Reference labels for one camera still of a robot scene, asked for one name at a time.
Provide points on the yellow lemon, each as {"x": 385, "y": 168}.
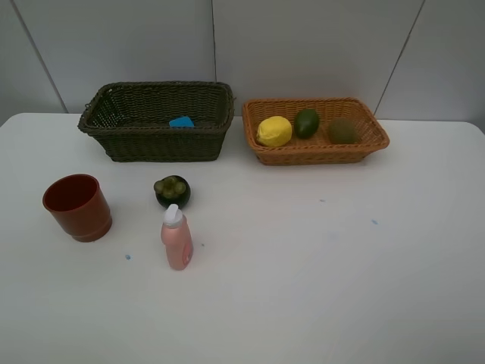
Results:
{"x": 275, "y": 131}

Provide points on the dark purple mangosteen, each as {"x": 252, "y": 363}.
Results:
{"x": 172, "y": 190}

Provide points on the blue whiteboard eraser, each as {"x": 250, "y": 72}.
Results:
{"x": 182, "y": 122}

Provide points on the pink bottle white cap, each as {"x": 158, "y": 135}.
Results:
{"x": 176, "y": 237}

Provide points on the green lime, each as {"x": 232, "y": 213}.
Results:
{"x": 306, "y": 123}

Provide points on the brown kiwi fruit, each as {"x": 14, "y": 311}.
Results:
{"x": 342, "y": 131}

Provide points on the red plastic cup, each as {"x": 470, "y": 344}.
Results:
{"x": 78, "y": 204}

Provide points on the orange wicker basket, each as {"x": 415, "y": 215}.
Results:
{"x": 318, "y": 149}

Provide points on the dark brown wicker basket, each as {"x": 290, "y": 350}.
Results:
{"x": 130, "y": 120}

